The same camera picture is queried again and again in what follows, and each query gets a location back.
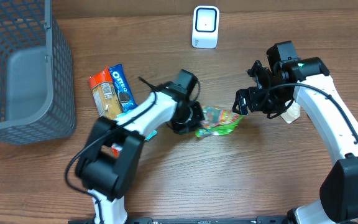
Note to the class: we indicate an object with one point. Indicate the green snack packet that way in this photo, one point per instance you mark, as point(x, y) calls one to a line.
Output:
point(217, 122)

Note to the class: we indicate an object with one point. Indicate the white barcode scanner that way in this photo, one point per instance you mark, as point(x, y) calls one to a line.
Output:
point(205, 28)

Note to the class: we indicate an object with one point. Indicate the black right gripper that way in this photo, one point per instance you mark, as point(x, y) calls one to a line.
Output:
point(255, 104)

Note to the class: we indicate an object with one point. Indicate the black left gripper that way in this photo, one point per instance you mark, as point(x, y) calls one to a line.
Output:
point(184, 129)

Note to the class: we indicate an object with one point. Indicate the blue Oreo cookie pack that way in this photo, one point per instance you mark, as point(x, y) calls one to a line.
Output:
point(122, 88)

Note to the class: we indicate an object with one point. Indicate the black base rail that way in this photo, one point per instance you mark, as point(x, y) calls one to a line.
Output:
point(258, 220)

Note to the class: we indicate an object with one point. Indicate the red snack packet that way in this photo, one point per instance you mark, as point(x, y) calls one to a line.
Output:
point(104, 94)

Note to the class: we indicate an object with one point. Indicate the beige paper bag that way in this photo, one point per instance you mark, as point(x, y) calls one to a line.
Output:
point(292, 113)

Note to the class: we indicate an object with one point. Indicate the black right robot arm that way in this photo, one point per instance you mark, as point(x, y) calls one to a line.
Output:
point(290, 79)

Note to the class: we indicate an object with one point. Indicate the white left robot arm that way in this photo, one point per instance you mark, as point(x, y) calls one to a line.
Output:
point(108, 162)

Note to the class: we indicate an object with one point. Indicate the dark grey plastic basket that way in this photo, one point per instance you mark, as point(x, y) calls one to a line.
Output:
point(37, 101)

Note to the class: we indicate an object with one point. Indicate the teal snack packet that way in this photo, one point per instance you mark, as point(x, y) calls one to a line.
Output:
point(151, 135)

